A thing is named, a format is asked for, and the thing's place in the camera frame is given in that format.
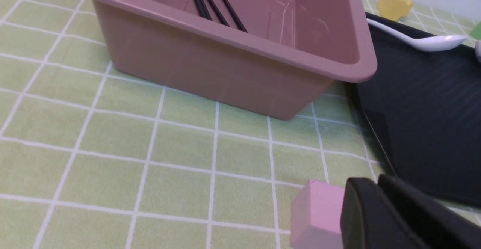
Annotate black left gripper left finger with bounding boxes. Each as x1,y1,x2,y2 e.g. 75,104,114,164
340,177,428,249

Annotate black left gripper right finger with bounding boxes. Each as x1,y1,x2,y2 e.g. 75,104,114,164
378,174,481,249

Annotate pink block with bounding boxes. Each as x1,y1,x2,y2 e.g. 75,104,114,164
290,179,344,249

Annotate black plastic tray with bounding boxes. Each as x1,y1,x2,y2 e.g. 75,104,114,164
351,26,481,207

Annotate white spoon at tray edge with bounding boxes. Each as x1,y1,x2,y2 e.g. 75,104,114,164
366,19,467,52

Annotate pink plastic bin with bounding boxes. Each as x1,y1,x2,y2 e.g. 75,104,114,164
92,0,377,120

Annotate green block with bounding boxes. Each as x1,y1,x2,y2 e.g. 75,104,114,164
469,22,481,41

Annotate yellow block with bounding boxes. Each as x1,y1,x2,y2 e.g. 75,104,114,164
377,0,413,21

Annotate green checkered tablecloth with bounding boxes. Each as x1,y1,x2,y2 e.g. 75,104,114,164
0,0,481,249

